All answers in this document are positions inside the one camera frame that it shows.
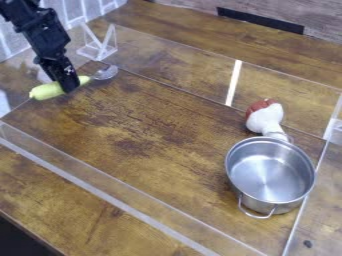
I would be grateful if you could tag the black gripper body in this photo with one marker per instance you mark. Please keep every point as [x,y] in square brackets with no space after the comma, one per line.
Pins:
[42,28]

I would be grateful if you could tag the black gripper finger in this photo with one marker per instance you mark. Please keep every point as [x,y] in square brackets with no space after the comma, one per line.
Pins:
[62,72]

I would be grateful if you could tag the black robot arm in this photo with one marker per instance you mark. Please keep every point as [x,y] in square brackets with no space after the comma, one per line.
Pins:
[7,10]

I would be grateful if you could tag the red white toy mushroom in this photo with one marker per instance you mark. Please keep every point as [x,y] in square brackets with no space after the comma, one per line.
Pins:
[263,118]

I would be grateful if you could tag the clear acrylic front barrier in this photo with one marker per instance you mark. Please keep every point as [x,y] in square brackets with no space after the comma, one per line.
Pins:
[189,230]

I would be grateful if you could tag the stainless steel pot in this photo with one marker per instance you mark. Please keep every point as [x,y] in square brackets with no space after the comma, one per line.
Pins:
[271,176]

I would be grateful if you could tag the clear acrylic triangle bracket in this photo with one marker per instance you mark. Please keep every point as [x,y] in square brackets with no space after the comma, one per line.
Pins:
[98,49]

